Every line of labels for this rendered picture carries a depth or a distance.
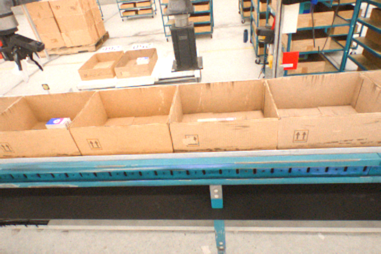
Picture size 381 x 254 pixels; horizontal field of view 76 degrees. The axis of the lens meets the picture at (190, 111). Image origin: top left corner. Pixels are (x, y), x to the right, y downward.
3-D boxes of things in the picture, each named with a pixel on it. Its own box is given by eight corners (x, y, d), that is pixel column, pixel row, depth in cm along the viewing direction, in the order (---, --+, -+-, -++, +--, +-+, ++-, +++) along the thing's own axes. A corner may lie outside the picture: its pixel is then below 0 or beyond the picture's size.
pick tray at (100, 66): (126, 60, 231) (123, 50, 226) (113, 78, 199) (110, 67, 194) (98, 62, 234) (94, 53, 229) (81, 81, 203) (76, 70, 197)
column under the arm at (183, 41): (173, 60, 218) (166, 22, 199) (202, 56, 215) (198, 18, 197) (170, 72, 196) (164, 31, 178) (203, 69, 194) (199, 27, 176)
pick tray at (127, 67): (158, 58, 226) (156, 47, 221) (151, 76, 195) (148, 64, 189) (128, 60, 229) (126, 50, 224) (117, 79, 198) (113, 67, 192)
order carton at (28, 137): (108, 118, 127) (97, 90, 117) (83, 160, 102) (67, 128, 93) (38, 122, 132) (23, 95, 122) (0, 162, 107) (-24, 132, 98)
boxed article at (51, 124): (55, 125, 126) (51, 118, 124) (72, 124, 125) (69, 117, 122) (49, 131, 122) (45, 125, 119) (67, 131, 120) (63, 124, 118)
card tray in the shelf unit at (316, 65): (278, 56, 248) (279, 47, 242) (310, 54, 243) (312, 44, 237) (286, 73, 215) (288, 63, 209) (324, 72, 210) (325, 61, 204)
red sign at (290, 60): (296, 68, 167) (299, 51, 160) (296, 69, 167) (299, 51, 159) (272, 70, 169) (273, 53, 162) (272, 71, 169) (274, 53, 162)
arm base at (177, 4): (168, 8, 191) (166, -6, 185) (193, 5, 189) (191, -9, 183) (166, 13, 175) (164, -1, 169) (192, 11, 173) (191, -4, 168)
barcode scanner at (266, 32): (253, 41, 164) (256, 25, 158) (271, 41, 163) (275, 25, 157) (255, 44, 158) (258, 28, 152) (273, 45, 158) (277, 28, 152)
